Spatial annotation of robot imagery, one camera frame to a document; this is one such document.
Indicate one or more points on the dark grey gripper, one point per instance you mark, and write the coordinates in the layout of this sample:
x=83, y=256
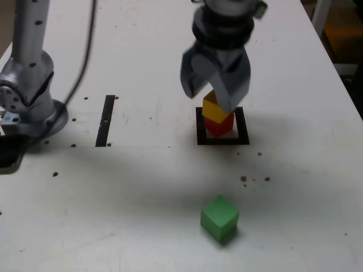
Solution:
x=225, y=58

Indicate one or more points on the yellow cube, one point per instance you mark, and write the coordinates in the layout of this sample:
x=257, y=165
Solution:
x=214, y=112

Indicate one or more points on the red cube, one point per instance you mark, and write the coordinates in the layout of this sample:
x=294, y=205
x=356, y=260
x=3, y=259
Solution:
x=219, y=127

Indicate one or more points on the green cube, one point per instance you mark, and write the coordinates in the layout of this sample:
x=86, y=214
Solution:
x=218, y=218

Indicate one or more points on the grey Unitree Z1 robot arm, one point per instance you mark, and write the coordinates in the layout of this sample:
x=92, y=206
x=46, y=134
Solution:
x=28, y=56

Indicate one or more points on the black tape square outline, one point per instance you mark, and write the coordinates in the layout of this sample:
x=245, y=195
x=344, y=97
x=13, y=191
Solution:
x=244, y=127

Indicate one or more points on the black tape strip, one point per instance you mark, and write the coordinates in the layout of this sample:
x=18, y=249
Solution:
x=105, y=119

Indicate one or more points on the yellow-brown box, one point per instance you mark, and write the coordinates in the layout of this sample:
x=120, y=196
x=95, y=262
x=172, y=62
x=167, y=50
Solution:
x=346, y=34

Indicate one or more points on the white label with blue dot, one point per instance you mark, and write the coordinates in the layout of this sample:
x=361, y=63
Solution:
x=8, y=118

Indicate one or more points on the white camera on black bracket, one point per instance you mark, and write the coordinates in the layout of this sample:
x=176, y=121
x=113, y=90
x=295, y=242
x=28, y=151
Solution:
x=261, y=8

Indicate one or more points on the white metal frame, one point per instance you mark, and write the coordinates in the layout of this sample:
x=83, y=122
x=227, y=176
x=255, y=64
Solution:
x=321, y=17

